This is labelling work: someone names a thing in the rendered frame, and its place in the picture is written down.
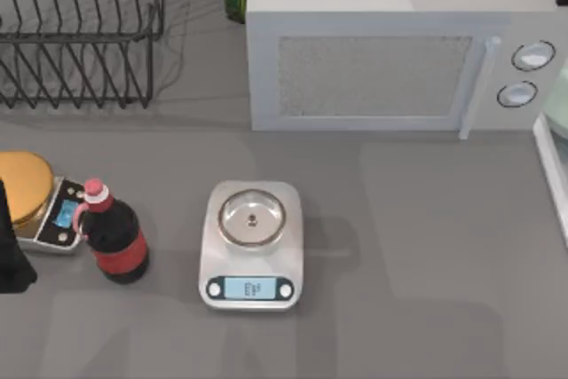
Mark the silver kitchen scale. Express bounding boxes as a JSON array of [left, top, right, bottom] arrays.
[[198, 180, 304, 312]]

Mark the pale microwave oven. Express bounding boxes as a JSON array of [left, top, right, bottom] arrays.
[[244, 0, 568, 141]]

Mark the dark bottle with red label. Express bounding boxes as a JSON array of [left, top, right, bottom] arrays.
[[73, 178, 150, 285]]

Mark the microwave knob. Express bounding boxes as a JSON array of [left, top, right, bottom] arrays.
[[496, 80, 540, 108], [510, 40, 557, 72]]

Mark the scale with gold plate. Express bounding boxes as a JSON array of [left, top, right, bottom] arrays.
[[0, 150, 88, 257]]

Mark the white and green appliance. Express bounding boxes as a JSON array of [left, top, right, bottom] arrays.
[[532, 61, 568, 250]]

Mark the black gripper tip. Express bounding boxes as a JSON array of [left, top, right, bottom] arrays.
[[0, 178, 38, 295]]

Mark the microwave door handle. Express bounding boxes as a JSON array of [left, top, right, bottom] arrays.
[[458, 36, 502, 141]]

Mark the black wire dish rack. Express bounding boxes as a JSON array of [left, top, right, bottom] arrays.
[[0, 0, 169, 110]]

